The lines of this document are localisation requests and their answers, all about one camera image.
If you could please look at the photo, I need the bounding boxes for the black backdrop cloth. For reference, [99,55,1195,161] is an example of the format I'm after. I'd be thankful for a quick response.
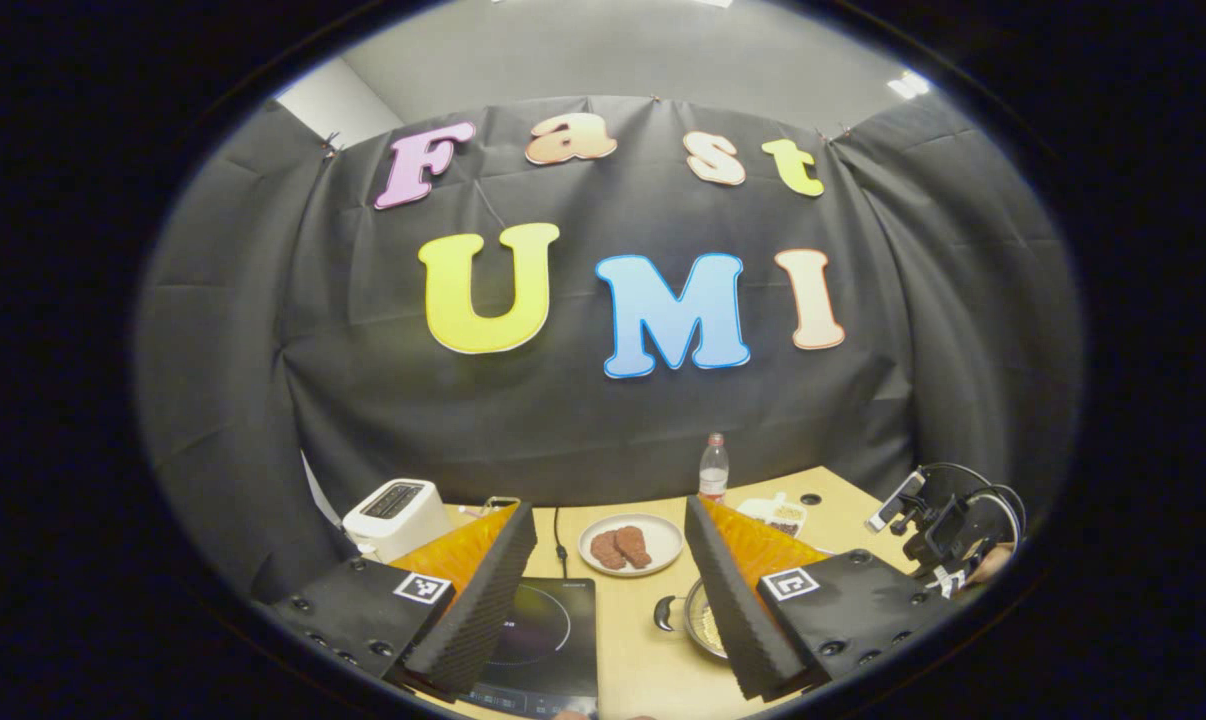
[133,95,1084,601]

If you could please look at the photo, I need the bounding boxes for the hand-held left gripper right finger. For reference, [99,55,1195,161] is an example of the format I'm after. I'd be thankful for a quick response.
[685,495,964,701]

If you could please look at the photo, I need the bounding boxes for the white plate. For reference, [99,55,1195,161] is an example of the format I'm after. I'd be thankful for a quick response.
[577,513,684,578]

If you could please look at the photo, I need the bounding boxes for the small white snack dish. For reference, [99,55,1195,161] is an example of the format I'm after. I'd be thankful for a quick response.
[738,492,809,538]

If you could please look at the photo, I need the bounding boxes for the clear bottle with red label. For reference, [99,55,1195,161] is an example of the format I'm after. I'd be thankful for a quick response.
[699,433,730,504]

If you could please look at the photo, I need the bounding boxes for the black induction cooktop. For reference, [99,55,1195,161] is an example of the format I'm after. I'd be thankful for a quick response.
[458,577,600,717]

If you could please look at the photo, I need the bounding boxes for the white toaster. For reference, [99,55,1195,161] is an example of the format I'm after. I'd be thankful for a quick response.
[343,478,452,563]

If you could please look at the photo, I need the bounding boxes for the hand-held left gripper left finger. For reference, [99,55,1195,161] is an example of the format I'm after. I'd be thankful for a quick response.
[268,500,539,701]

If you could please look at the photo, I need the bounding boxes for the steel pot with black handle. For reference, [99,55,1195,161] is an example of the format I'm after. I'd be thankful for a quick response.
[653,578,730,661]

